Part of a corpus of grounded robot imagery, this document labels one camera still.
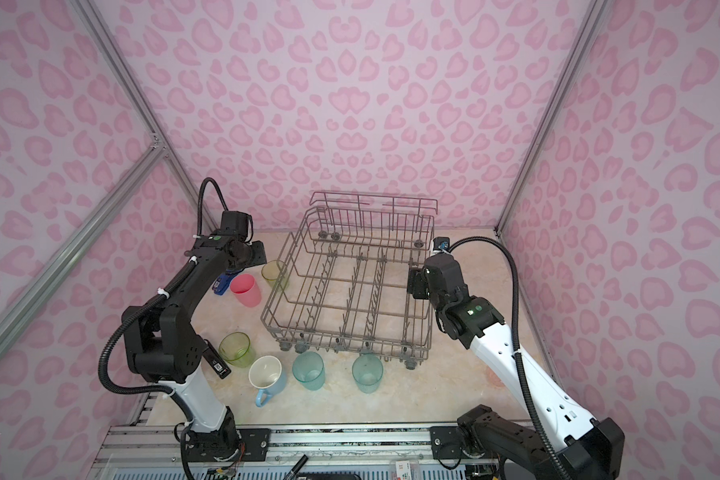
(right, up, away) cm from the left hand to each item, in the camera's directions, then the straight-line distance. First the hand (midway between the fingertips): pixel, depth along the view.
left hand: (257, 250), depth 92 cm
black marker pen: (+17, -51, -21) cm, 58 cm away
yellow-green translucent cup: (+7, -6, -4) cm, 10 cm away
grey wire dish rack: (+25, -12, +12) cm, 30 cm away
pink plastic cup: (-4, -12, +2) cm, 13 cm away
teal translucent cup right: (+34, -34, -9) cm, 48 cm away
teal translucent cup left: (+17, -34, -6) cm, 38 cm away
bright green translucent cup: (-5, -29, -4) cm, 30 cm away
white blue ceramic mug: (+6, -35, -8) cm, 36 cm away
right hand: (+48, -5, -16) cm, 51 cm away
